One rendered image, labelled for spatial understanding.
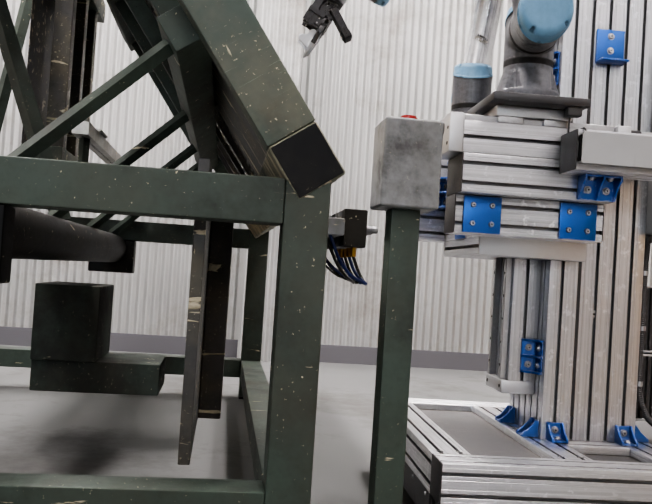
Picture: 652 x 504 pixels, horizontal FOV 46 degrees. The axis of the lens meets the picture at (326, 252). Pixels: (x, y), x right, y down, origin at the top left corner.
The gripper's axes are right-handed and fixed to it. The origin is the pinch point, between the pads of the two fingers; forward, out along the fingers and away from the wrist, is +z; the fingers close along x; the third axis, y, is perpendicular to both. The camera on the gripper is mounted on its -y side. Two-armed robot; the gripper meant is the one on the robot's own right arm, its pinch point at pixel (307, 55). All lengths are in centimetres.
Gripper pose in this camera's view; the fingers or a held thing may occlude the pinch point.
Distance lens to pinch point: 259.2
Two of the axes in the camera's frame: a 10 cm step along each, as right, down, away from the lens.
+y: -8.5, -5.2, -0.6
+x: 0.8, -0.2, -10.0
